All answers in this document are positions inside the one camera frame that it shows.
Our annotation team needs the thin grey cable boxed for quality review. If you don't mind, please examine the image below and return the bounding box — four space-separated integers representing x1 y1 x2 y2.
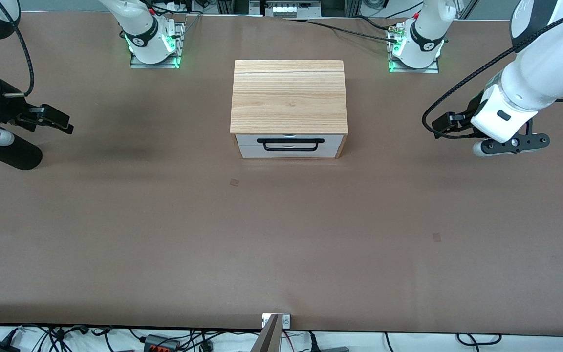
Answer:
182 12 203 49

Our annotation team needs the grey terminal block device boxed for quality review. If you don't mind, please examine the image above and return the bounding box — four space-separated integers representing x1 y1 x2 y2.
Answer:
261 0 307 18

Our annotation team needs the black vase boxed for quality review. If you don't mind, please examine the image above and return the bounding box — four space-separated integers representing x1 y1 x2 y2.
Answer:
0 139 43 171

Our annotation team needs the light wooden drawer cabinet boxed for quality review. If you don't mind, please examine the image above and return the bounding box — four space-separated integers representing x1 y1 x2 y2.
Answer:
230 60 349 160

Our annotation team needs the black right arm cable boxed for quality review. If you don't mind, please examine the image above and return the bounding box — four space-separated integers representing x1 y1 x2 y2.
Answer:
0 0 36 98

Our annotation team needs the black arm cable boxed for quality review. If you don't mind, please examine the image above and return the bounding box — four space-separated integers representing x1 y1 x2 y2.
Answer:
421 4 563 140
0 0 36 98

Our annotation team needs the black cable across table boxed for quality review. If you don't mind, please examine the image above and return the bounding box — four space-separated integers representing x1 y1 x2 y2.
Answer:
284 16 399 43

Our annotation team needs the silver camera mount bracket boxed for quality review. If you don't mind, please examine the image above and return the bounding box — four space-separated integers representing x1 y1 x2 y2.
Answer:
262 313 291 329

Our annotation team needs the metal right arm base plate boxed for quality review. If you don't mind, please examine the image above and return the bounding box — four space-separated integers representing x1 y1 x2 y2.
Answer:
130 22 185 69

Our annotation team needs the black box with orange connectors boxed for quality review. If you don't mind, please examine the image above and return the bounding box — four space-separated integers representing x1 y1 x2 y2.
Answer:
143 334 181 352

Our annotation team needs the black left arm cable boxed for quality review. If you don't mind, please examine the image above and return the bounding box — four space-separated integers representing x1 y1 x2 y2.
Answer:
421 4 563 140

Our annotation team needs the white drawer with black handle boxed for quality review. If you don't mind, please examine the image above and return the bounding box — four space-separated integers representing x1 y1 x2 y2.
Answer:
235 134 345 152

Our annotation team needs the brown camera mount bar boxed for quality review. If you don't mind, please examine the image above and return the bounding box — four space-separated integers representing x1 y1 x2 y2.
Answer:
250 314 282 352

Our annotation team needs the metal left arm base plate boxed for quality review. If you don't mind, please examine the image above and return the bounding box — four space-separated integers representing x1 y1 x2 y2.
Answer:
388 24 441 74

